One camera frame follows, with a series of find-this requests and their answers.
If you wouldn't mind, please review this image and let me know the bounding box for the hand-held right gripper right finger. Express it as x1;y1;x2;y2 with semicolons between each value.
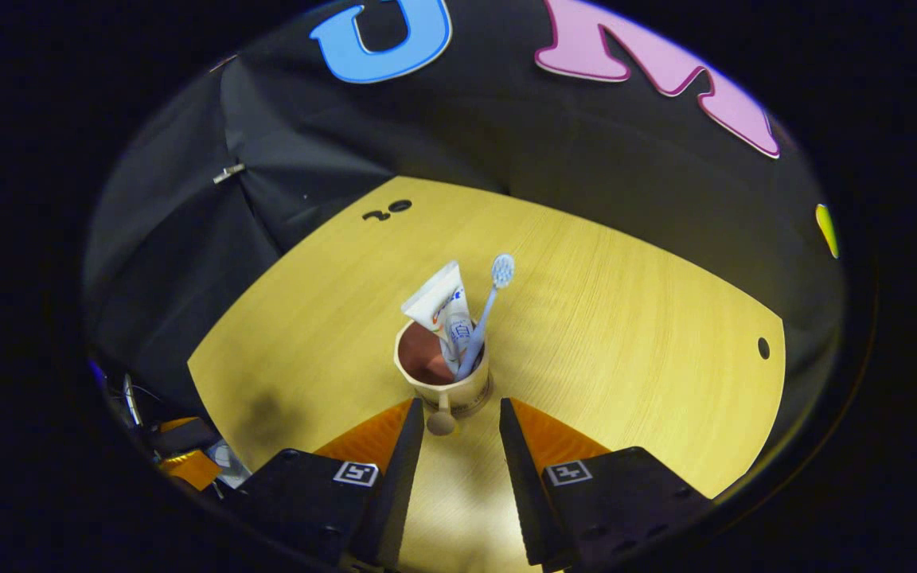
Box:
498;398;714;572

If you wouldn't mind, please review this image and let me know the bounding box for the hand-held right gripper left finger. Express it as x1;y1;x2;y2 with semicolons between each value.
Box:
224;398;426;570

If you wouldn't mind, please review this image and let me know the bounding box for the beige cup with handle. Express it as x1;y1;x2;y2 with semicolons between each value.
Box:
393;318;494;437

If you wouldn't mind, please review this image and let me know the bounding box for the light blue toothbrush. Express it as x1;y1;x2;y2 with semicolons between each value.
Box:
455;253;517;381

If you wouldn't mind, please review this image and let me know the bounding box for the white toothpaste tube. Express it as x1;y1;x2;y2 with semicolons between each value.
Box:
401;260;477;375

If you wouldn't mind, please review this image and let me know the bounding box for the wooden desktop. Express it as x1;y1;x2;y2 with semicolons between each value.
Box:
188;175;787;573

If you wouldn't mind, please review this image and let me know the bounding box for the black backdrop cloth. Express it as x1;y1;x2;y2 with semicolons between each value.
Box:
80;0;845;435

